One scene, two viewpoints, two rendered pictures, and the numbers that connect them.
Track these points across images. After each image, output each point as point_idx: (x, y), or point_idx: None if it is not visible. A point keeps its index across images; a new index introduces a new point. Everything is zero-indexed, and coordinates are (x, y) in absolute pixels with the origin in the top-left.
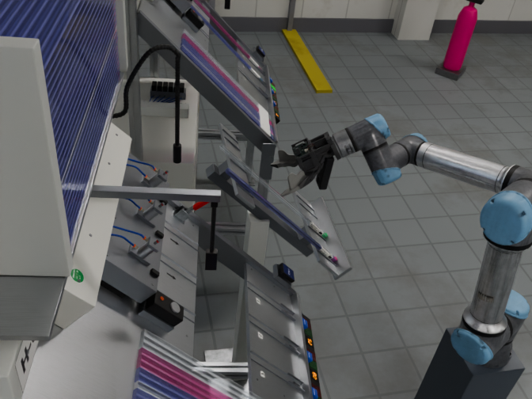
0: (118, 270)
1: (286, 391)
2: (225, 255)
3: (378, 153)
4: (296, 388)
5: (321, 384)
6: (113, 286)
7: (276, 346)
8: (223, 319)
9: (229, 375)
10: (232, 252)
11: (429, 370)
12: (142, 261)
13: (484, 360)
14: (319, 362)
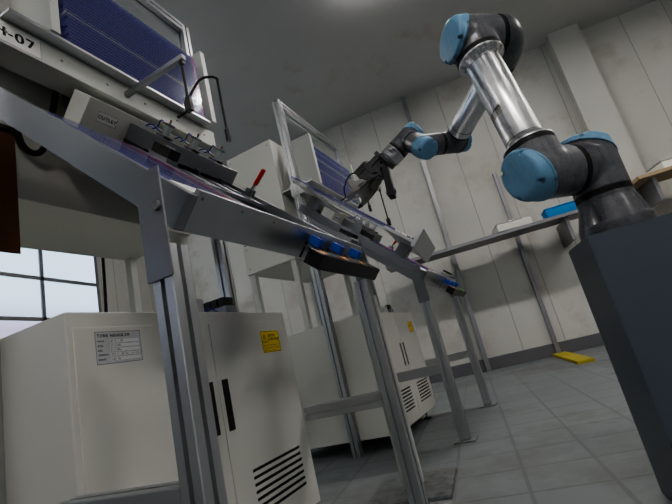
0: (138, 129)
1: None
2: None
3: (409, 136)
4: None
5: (522, 482)
6: (137, 143)
7: None
8: (420, 463)
9: (349, 407)
10: (294, 220)
11: (602, 337)
12: (162, 137)
13: (534, 163)
14: (526, 469)
